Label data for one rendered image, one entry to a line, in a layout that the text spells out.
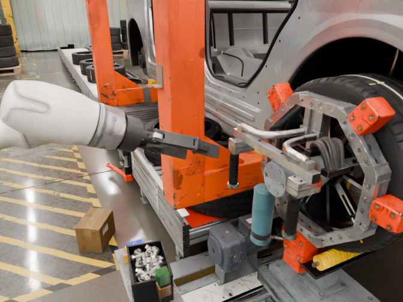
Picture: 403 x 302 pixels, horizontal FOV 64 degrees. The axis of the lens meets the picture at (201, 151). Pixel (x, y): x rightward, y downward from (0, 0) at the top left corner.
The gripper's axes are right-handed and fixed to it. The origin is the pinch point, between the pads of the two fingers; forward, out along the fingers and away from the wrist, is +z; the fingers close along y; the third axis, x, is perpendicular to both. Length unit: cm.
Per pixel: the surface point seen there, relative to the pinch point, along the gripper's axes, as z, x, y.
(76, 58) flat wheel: 87, 255, -663
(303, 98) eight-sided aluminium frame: 44, 29, -6
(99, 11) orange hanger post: 15, 137, -211
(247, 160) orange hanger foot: 70, 13, -57
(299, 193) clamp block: 32.3, -5.0, 6.3
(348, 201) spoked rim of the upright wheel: 68, -3, 0
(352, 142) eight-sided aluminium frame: 47, 13, 12
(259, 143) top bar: 32.7, 10.8, -12.5
